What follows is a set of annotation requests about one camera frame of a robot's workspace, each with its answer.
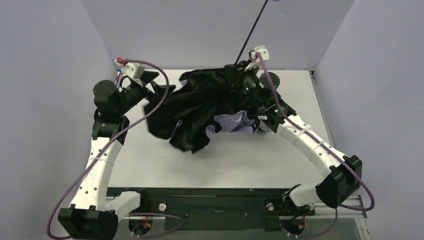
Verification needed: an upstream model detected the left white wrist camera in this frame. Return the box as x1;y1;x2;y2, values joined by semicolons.
114;57;145;80

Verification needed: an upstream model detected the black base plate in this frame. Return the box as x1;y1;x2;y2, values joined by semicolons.
106;187;316;232

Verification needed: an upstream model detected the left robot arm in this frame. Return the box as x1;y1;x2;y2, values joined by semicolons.
57;71;176;240

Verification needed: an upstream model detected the lilac folding umbrella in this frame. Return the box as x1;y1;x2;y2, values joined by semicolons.
143;0;282;156

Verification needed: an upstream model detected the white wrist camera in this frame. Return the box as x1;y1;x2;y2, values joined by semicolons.
114;57;145;80
244;45;270;72

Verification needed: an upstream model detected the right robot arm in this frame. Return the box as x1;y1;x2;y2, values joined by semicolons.
230;61;364;212

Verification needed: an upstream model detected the aluminium rail frame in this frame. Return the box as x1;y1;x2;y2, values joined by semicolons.
67;195;368;220

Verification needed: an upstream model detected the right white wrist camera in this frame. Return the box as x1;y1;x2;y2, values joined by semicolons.
244;45;270;72

